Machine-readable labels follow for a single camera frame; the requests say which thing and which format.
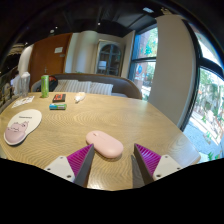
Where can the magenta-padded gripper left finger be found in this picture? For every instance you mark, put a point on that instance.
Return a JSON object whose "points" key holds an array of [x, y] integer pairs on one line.
{"points": [[79, 160]]}

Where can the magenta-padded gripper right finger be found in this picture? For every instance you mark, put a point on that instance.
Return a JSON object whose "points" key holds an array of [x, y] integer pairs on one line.
{"points": [[148, 159]]}

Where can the pink computer mouse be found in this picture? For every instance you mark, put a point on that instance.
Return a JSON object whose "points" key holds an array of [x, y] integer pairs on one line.
{"points": [[104, 144]]}

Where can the white hippo print mouse pad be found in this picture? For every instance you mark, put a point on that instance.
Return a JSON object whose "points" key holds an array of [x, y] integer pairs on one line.
{"points": [[28, 120]]}

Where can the green and blue small pack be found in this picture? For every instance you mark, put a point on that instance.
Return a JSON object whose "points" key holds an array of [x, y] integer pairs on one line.
{"points": [[58, 106]]}

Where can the clear plastic wrapped tube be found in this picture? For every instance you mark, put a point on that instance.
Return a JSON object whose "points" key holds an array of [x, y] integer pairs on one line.
{"points": [[79, 97]]}

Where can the black and red box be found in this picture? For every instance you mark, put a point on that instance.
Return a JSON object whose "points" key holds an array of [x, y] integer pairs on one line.
{"points": [[59, 98]]}

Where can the striped sofa cushion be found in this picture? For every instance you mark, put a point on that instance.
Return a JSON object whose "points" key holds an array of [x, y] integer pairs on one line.
{"points": [[60, 86], [101, 88], [79, 86]]}

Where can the wide black framed window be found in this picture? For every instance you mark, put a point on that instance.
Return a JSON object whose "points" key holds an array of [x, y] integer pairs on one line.
{"points": [[206, 110]]}

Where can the brown curved sofa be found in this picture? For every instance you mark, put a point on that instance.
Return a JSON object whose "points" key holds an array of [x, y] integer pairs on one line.
{"points": [[121, 85]]}

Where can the white printed paper sheet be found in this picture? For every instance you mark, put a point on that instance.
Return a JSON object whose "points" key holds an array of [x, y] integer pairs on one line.
{"points": [[23, 101]]}

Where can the black and orange backpack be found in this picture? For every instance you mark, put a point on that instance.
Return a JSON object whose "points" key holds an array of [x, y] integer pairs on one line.
{"points": [[53, 83]]}

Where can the green drink can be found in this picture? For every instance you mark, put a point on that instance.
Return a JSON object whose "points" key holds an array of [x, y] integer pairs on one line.
{"points": [[45, 86]]}

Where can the clear shaker bottle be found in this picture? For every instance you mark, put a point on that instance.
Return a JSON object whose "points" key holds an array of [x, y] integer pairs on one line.
{"points": [[25, 85]]}

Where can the tall black framed window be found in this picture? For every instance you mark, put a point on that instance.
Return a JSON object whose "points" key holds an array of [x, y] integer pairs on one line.
{"points": [[143, 63]]}

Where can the person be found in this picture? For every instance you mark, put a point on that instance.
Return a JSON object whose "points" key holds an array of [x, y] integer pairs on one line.
{"points": [[15, 82]]}

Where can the brown wooden door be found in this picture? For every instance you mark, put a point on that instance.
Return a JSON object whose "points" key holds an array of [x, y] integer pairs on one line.
{"points": [[46, 65]]}

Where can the arched glass door cabinet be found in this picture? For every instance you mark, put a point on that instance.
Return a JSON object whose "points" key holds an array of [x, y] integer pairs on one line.
{"points": [[109, 59]]}

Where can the white door sign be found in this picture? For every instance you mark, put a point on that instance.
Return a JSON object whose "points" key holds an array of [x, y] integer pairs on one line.
{"points": [[58, 50]]}

